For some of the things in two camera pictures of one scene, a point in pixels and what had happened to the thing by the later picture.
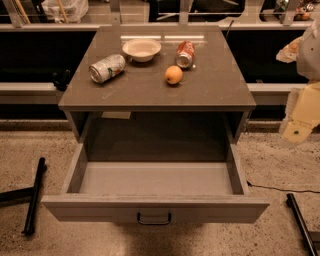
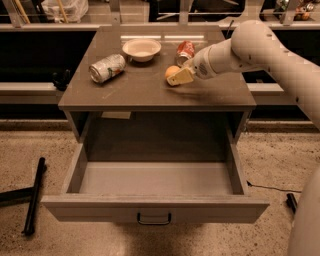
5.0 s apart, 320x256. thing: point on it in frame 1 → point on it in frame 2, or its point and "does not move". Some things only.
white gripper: (309, 58) → (199, 66)
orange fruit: (173, 74) does not move
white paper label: (116, 115) does not move
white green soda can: (107, 68) does not move
